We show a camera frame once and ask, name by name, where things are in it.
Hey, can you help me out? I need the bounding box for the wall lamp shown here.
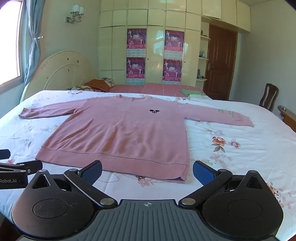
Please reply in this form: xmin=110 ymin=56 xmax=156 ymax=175
xmin=65 ymin=5 xmax=85 ymax=24

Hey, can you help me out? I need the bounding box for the purple calendar poster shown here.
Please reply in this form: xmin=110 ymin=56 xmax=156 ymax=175
xmin=126 ymin=57 xmax=146 ymax=85
xmin=162 ymin=59 xmax=183 ymax=85
xmin=164 ymin=29 xmax=185 ymax=58
xmin=126 ymin=28 xmax=147 ymax=57

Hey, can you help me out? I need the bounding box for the pink striped bed cover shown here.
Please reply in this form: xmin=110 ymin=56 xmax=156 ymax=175
xmin=107 ymin=83 xmax=206 ymax=98

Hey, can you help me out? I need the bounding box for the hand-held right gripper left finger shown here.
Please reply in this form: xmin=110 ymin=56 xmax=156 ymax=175
xmin=32 ymin=160 xmax=117 ymax=208

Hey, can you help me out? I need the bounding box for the pink sweater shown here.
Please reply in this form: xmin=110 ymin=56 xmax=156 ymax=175
xmin=18 ymin=95 xmax=255 ymax=183

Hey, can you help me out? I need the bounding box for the brown wooden door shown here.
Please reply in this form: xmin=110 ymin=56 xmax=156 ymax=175
xmin=203 ymin=23 xmax=238 ymax=100

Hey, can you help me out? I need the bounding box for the floral white bed sheet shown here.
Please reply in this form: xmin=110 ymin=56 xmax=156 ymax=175
xmin=0 ymin=89 xmax=296 ymax=220

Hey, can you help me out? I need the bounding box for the cream wardrobe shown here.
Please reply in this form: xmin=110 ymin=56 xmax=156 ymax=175
xmin=99 ymin=0 xmax=251 ymax=86

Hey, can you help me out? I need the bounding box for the green folded cloth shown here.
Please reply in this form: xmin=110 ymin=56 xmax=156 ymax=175
xmin=181 ymin=89 xmax=206 ymax=96

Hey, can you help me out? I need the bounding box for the wooden furniture piece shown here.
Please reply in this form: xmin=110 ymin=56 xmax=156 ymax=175
xmin=277 ymin=105 xmax=296 ymax=131

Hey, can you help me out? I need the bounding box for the cream corner shelf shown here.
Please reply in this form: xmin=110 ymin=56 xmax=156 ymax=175
xmin=196 ymin=22 xmax=211 ymax=81

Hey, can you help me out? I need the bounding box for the orange brown pillow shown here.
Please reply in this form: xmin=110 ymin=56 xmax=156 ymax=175
xmin=84 ymin=79 xmax=112 ymax=93

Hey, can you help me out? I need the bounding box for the floral patterned pillow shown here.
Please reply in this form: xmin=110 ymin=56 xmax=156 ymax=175
xmin=67 ymin=85 xmax=93 ymax=91

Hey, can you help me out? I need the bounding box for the cream round headboard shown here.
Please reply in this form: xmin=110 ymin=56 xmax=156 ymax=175
xmin=20 ymin=50 xmax=99 ymax=103

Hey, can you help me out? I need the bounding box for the window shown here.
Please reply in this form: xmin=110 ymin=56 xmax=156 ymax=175
xmin=0 ymin=0 xmax=24 ymax=85

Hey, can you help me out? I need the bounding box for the blue curtain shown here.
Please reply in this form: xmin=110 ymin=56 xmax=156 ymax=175
xmin=20 ymin=0 xmax=44 ymax=87

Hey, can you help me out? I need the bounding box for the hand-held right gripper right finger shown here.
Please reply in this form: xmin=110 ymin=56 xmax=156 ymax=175
xmin=179 ymin=160 xmax=266 ymax=208

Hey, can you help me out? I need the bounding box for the dark wooden chair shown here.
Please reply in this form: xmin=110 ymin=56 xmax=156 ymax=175
xmin=259 ymin=83 xmax=279 ymax=113

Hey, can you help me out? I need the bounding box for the patterned pillow with tassels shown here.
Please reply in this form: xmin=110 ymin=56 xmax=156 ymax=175
xmin=99 ymin=77 xmax=115 ymax=88

